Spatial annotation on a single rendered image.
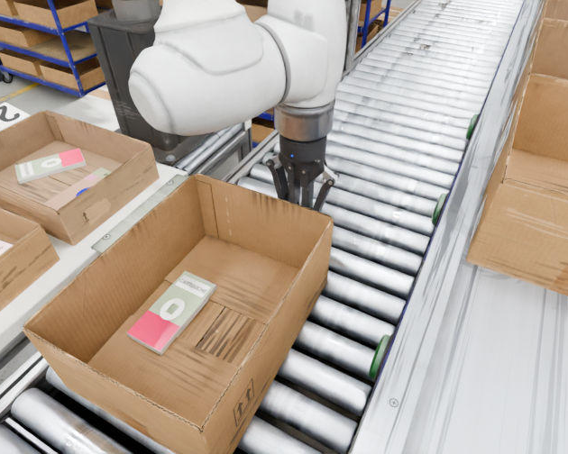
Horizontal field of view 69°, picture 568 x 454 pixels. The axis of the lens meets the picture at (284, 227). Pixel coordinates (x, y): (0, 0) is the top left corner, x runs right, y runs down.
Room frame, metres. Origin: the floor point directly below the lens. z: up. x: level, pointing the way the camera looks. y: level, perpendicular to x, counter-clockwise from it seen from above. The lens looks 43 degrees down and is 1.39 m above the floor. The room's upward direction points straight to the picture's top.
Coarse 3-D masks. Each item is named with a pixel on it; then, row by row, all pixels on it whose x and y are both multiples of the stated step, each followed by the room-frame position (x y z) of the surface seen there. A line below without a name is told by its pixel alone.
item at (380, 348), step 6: (384, 336) 0.34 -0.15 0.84; (384, 342) 0.33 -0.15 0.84; (378, 348) 0.32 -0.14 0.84; (384, 348) 0.32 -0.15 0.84; (378, 354) 0.31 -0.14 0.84; (372, 360) 0.31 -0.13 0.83; (378, 360) 0.30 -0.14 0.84; (372, 366) 0.30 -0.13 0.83; (378, 366) 0.30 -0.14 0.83; (372, 372) 0.29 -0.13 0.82; (372, 378) 0.30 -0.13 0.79
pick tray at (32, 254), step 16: (0, 208) 0.62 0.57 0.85; (0, 224) 0.64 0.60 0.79; (16, 224) 0.61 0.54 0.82; (32, 224) 0.59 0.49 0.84; (16, 240) 0.63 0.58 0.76; (32, 240) 0.55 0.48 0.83; (48, 240) 0.58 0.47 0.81; (0, 256) 0.50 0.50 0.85; (16, 256) 0.52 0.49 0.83; (32, 256) 0.54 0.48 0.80; (48, 256) 0.56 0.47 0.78; (0, 272) 0.48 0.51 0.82; (16, 272) 0.50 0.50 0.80; (32, 272) 0.52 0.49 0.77; (0, 288) 0.47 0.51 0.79; (16, 288) 0.49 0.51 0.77; (0, 304) 0.45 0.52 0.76
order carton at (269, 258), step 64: (192, 192) 0.63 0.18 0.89; (256, 192) 0.59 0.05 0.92; (128, 256) 0.47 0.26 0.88; (192, 256) 0.58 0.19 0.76; (256, 256) 0.58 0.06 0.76; (320, 256) 0.47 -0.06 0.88; (64, 320) 0.35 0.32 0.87; (128, 320) 0.42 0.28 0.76; (192, 320) 0.43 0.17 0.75; (256, 320) 0.42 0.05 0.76; (128, 384) 0.30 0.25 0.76; (192, 384) 0.30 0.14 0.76; (256, 384) 0.27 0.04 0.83; (192, 448) 0.18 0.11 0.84
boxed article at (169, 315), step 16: (176, 288) 0.48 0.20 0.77; (192, 288) 0.48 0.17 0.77; (208, 288) 0.48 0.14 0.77; (160, 304) 0.45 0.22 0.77; (176, 304) 0.45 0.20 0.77; (192, 304) 0.45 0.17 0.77; (144, 320) 0.41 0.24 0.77; (160, 320) 0.41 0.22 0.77; (176, 320) 0.41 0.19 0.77; (128, 336) 0.39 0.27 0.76; (144, 336) 0.38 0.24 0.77; (160, 336) 0.38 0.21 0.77; (176, 336) 0.39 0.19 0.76; (160, 352) 0.35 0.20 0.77
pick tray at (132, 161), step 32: (32, 128) 0.99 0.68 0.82; (64, 128) 1.01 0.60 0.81; (96, 128) 0.95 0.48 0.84; (0, 160) 0.89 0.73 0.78; (96, 160) 0.93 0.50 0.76; (128, 160) 0.79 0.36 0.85; (0, 192) 0.70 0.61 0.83; (32, 192) 0.79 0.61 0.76; (96, 192) 0.70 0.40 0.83; (128, 192) 0.77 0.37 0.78; (64, 224) 0.62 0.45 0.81; (96, 224) 0.68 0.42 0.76
